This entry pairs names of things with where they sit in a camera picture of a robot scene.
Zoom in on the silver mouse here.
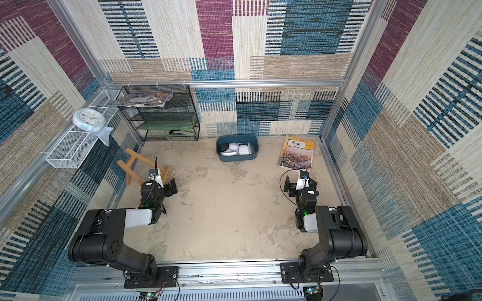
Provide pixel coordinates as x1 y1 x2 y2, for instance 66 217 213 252
220 149 239 157

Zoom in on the teal plastic storage box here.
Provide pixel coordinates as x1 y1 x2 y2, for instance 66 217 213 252
216 134 259 162

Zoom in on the white rounded mouse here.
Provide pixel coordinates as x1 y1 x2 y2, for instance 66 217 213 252
238 144 250 156

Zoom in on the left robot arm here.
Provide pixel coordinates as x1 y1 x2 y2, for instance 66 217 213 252
68 178 179 289

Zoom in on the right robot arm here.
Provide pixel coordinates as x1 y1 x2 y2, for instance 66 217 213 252
281 171 368 283

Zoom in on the wooden stand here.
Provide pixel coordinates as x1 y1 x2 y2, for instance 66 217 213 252
117 148 155 186

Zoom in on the textbook with city cover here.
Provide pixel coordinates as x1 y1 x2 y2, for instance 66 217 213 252
277 135 317 171

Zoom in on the black stapler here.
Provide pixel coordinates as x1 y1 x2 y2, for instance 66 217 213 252
169 130 195 137

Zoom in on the magazine on shelf top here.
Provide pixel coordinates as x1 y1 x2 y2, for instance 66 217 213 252
107 92 174 107

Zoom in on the white round clock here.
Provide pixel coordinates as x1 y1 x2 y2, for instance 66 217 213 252
72 108 107 133

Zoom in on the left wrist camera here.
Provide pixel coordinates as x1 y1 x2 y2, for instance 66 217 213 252
149 168 164 188

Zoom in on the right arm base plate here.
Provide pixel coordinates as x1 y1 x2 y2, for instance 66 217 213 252
279 263 334 285

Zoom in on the black wire mesh shelf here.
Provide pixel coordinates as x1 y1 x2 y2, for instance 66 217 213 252
119 85 200 142

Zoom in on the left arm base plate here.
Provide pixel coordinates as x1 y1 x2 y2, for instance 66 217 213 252
124 266 179 289

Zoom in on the white wire basket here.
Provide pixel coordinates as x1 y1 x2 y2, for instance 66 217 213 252
46 89 120 169

